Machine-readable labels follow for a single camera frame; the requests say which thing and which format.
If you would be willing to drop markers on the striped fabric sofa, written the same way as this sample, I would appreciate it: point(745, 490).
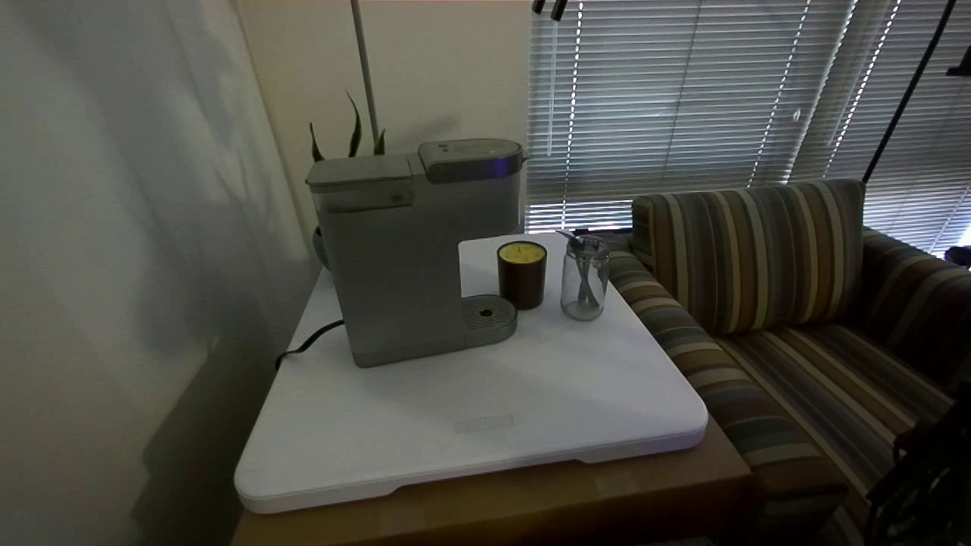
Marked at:
point(789, 292)

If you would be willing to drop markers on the grey coffee machine lid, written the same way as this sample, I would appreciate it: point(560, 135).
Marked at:
point(470, 159)

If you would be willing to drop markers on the dark candle jar yellow wax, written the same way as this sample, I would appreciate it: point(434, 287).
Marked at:
point(523, 273)

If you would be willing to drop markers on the dark frame object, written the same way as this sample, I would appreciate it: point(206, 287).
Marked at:
point(925, 475)

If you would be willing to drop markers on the grey coffee machine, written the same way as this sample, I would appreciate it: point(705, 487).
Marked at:
point(397, 273)

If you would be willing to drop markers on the black slanted stand pole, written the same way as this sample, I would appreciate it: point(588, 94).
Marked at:
point(905, 93)

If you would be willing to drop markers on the clear glass jar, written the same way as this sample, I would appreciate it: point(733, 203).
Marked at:
point(584, 288)

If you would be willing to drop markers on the white plastic board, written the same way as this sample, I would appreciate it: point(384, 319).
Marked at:
point(486, 413)

